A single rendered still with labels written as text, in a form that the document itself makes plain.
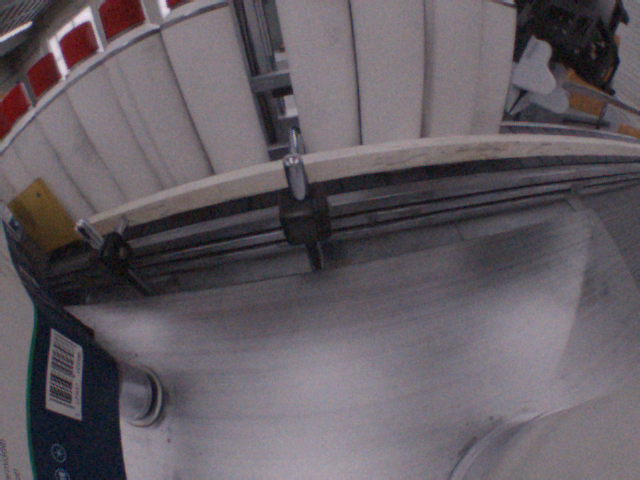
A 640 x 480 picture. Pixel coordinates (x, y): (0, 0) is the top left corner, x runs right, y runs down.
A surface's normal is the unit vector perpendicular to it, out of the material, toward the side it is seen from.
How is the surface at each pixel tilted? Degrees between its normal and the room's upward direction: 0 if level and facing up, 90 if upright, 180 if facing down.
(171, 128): 90
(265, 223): 90
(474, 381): 0
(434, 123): 90
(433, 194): 90
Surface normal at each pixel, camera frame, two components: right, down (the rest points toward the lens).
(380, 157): 0.13, 0.76
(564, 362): -0.13, -0.61
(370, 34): -0.63, 0.66
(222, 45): 0.83, 0.36
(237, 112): 0.66, 0.54
